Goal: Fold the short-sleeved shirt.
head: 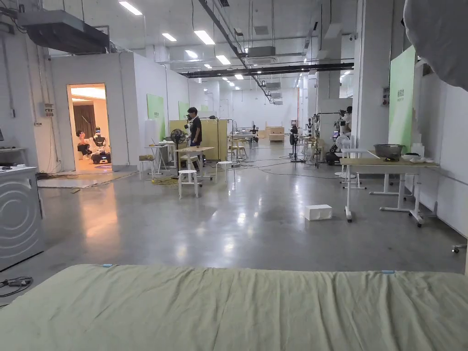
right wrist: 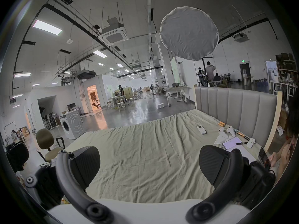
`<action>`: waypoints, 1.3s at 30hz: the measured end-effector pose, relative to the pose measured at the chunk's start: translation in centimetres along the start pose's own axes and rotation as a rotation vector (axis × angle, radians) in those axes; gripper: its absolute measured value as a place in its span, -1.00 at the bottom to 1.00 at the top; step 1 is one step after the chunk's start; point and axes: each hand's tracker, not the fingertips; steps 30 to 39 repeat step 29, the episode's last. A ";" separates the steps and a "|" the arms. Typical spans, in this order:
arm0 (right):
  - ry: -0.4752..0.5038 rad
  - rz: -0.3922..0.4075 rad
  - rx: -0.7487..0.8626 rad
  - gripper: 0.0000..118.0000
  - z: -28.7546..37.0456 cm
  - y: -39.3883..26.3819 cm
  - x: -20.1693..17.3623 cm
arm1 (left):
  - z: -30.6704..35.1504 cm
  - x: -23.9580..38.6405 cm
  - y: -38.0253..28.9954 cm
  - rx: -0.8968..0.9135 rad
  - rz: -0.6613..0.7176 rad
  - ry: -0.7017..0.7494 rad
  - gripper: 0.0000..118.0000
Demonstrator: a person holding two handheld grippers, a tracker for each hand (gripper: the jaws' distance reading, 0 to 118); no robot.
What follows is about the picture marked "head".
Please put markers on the bed with pale green sheet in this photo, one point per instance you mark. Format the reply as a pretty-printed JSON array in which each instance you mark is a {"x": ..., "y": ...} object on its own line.
[{"x": 226, "y": 314}]

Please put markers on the black standing fan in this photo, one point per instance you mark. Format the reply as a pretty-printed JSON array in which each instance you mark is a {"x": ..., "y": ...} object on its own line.
[{"x": 177, "y": 137}]

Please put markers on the white washing machine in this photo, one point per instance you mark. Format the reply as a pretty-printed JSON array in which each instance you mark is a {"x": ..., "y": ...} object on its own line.
[{"x": 16, "y": 215}]

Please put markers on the white humanoid robot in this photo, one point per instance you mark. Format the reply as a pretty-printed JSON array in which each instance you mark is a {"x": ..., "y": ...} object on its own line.
[{"x": 98, "y": 144}]

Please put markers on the grey garment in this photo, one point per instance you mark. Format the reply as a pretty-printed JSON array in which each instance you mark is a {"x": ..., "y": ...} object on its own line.
[{"x": 440, "y": 40}]

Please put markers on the white standing fan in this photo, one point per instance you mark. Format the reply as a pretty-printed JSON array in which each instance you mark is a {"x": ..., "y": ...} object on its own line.
[{"x": 342, "y": 146}]

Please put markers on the white foam block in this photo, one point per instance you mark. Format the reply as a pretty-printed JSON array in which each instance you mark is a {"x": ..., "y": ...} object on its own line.
[{"x": 318, "y": 212}]

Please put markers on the small tilted wooden desk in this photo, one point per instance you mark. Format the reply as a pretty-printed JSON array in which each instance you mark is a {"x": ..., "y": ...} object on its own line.
[{"x": 193, "y": 155}]

